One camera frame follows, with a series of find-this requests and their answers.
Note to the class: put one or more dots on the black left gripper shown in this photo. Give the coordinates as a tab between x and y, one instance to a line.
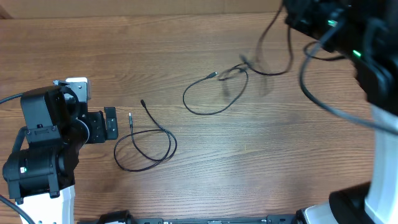
100	134

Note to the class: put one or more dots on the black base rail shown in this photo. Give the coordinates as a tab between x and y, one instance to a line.
124	216

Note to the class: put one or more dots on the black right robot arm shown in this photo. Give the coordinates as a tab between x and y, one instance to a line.
364	32

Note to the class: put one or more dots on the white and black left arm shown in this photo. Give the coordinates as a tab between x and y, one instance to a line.
40	169

